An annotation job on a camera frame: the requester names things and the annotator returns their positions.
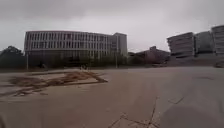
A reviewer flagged dry grass patch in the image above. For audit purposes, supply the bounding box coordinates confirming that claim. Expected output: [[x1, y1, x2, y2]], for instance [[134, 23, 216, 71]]
[[0, 69, 109, 98]]

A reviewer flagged low brown building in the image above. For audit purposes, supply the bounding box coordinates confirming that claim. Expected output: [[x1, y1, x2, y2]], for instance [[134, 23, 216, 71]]
[[128, 45, 171, 66]]

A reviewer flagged grey concrete slab plaza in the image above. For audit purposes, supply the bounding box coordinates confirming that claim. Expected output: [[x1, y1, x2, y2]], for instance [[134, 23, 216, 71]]
[[0, 65, 224, 128]]

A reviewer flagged thin pole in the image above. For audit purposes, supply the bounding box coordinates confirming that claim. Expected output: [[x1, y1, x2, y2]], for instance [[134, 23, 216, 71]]
[[114, 36, 119, 69]]

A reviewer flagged row of trees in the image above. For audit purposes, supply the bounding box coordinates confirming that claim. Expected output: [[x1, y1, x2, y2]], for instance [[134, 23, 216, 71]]
[[26, 53, 130, 70]]

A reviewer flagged grey tiered building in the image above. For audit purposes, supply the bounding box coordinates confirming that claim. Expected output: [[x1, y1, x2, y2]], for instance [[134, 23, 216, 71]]
[[166, 24, 224, 68]]

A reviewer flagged long pale many-windowed building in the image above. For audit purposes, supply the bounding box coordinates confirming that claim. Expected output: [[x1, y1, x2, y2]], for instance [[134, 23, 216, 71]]
[[23, 30, 128, 68]]

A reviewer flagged dark tree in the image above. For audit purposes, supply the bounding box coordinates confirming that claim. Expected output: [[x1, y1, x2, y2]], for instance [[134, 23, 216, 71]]
[[0, 45, 26, 70]]

